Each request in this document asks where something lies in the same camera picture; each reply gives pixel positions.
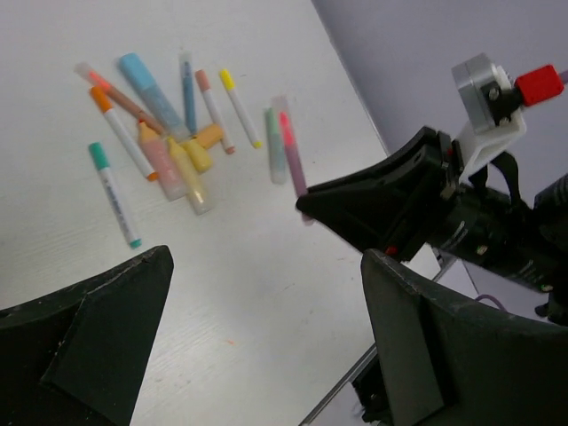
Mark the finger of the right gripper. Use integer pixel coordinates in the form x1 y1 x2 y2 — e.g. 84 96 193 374
296 127 448 262

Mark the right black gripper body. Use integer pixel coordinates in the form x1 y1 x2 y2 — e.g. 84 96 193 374
425 128 559 293

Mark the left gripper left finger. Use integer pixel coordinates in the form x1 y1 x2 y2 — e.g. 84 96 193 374
1 246 174 425

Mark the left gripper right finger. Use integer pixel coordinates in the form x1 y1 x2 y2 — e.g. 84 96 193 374
361 250 567 425

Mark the pink purple pen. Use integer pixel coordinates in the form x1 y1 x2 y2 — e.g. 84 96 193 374
271 95 308 199

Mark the green highlighter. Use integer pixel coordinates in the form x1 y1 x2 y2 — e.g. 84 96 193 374
264 107 287 185

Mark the teal cap marker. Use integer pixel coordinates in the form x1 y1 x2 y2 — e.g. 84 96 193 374
88 142 142 249

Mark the brown orange pen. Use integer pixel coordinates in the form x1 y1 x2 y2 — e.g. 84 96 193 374
75 62 166 136

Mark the blue pen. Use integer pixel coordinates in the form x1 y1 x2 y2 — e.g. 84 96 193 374
179 51 197 135

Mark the pale yellow highlighter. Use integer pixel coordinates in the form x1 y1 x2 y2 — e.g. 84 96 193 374
167 137 211 215

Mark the yellow cap marker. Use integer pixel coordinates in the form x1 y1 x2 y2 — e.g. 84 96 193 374
219 68 263 149

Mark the salmon cap marker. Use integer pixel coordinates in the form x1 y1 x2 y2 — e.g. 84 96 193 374
194 69 235 154

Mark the orange cap marker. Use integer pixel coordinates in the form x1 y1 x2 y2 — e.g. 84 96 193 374
90 86 158 182

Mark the blue highlighter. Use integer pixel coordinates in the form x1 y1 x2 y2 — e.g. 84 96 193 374
118 52 191 142

